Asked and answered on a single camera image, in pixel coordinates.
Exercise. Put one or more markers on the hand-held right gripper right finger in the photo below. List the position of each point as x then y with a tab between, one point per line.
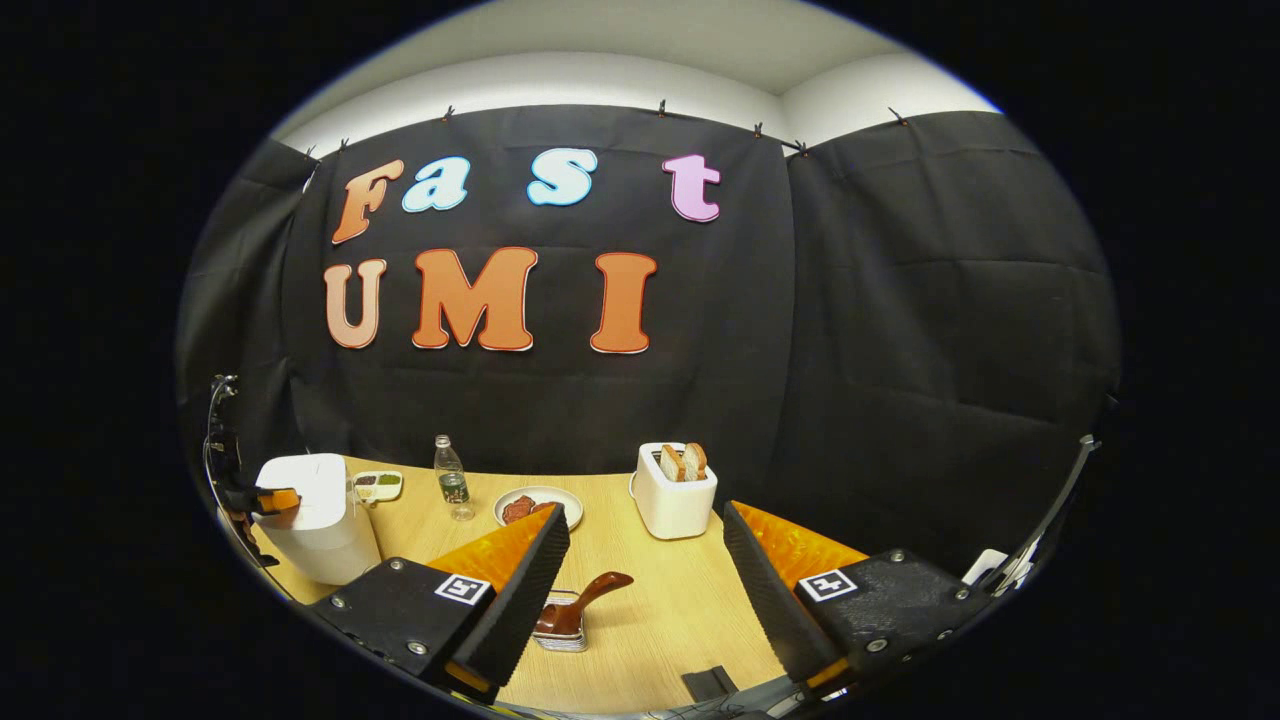
770	610

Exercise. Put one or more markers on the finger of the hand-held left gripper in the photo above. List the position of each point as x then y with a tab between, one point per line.
280	498

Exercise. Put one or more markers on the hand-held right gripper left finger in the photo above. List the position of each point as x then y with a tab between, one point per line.
515	610

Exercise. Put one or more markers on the white rice cooker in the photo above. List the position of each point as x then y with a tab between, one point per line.
320	530

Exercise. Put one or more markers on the brown wooden spoon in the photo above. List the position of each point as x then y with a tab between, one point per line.
585	592

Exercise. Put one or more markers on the small white seasoning dish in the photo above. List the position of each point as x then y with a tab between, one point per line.
378	486

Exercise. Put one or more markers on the white round plate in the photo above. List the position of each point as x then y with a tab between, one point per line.
560	498

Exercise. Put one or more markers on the clear plastic water bottle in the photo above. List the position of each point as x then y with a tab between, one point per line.
453	485

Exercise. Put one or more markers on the white toaster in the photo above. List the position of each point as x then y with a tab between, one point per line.
672	505

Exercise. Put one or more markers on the toasted bread slice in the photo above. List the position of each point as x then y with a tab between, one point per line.
671	463
695	460

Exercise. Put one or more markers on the black backdrop cloth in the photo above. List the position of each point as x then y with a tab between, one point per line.
850	350

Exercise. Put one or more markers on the black table bracket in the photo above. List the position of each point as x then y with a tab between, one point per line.
710	683

